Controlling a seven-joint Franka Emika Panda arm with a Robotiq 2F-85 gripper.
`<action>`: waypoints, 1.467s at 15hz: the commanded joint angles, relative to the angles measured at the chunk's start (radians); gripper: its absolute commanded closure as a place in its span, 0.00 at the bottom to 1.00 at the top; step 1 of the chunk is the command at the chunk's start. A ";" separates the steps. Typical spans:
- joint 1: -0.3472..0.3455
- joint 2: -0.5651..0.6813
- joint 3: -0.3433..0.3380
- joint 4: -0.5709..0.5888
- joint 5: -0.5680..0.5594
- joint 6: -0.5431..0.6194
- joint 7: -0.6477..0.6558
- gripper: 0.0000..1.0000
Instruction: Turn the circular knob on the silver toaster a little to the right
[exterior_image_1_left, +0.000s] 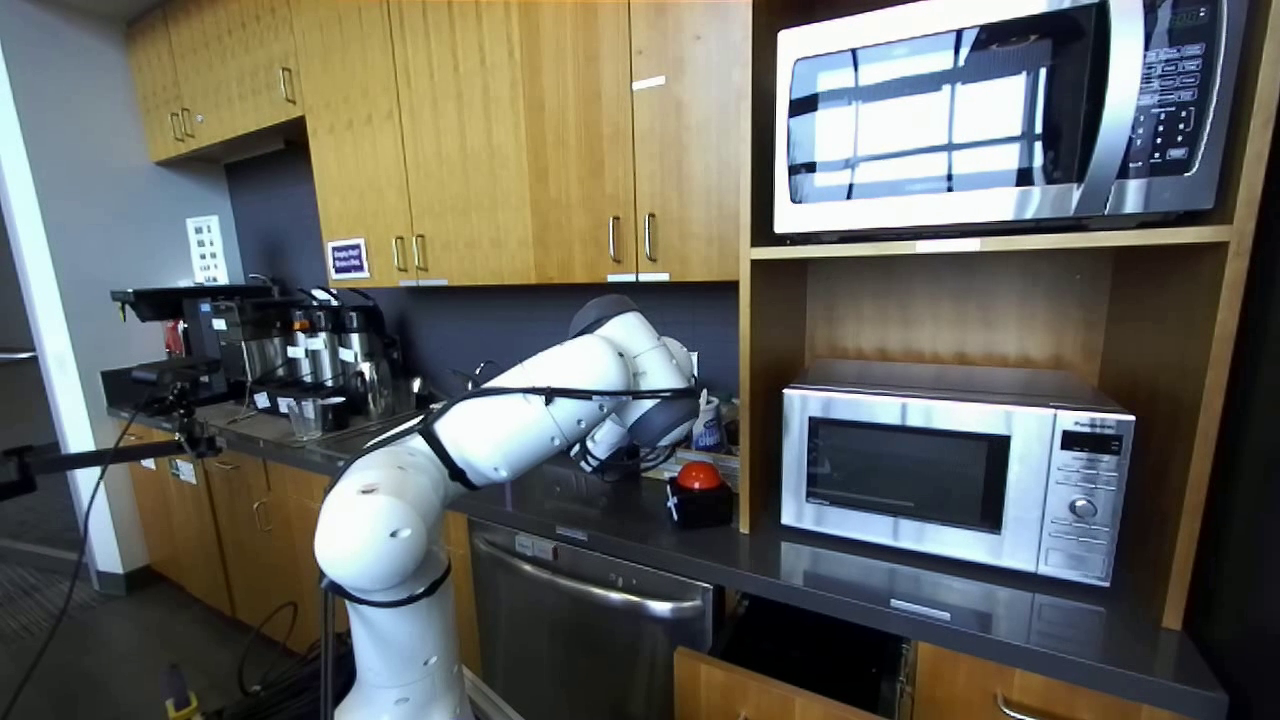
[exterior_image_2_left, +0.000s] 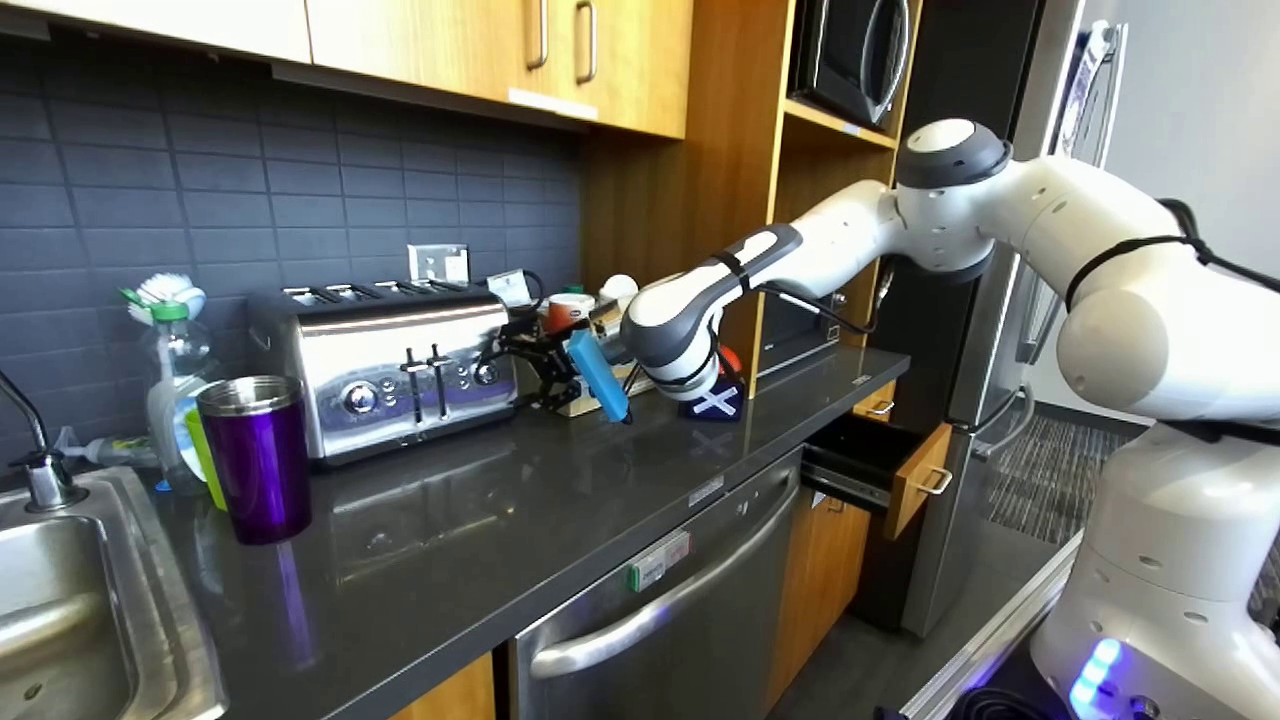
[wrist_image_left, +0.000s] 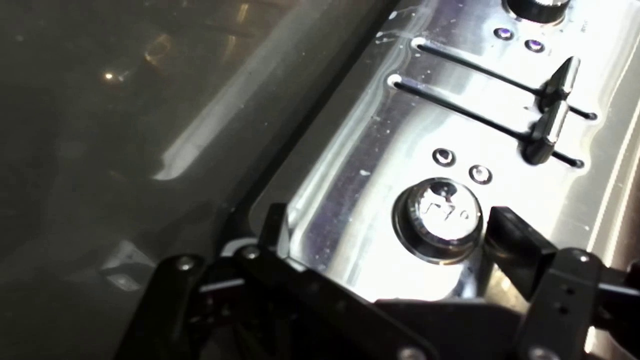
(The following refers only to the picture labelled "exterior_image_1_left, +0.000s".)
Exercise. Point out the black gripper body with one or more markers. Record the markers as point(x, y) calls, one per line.
point(603, 463)

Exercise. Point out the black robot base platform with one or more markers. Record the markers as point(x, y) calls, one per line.
point(287, 685)

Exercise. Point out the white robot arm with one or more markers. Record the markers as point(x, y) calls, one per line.
point(532, 413)

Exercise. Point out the red button black box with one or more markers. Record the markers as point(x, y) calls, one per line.
point(702, 492)

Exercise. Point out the white container blue print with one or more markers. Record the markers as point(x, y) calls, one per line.
point(714, 426)

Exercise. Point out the steel dishwasher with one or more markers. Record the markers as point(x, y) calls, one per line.
point(574, 652)

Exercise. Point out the open wooden drawer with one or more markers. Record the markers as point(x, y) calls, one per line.
point(745, 685)

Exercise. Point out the silver coffee brewer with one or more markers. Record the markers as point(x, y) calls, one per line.
point(324, 348)

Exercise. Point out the blue cabinet sign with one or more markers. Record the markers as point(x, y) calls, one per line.
point(349, 258)

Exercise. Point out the wooden upper cabinets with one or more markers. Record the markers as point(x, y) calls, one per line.
point(574, 135)

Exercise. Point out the wooden cabinets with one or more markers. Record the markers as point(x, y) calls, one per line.
point(574, 135)
point(242, 535)

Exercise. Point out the small silver microwave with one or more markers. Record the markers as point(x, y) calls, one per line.
point(934, 473)

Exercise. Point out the wooden lower cabinets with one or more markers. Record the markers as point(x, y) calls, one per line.
point(242, 535)

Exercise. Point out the white cabinet sticker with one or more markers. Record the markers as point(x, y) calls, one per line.
point(648, 83)

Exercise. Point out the wooden shelf unit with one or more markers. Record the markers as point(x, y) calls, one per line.
point(961, 314)

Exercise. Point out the closed wooden drawer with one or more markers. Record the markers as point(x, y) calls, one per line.
point(961, 680)

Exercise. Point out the black coffee machine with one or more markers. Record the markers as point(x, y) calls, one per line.
point(200, 303)

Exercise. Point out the large silver microwave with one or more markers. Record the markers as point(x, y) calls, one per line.
point(986, 113)

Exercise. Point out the white wall panel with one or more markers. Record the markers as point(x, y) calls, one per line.
point(208, 249)

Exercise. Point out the black camera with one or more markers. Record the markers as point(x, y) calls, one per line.
point(163, 387)

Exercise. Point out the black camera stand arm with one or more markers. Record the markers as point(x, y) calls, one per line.
point(93, 456)

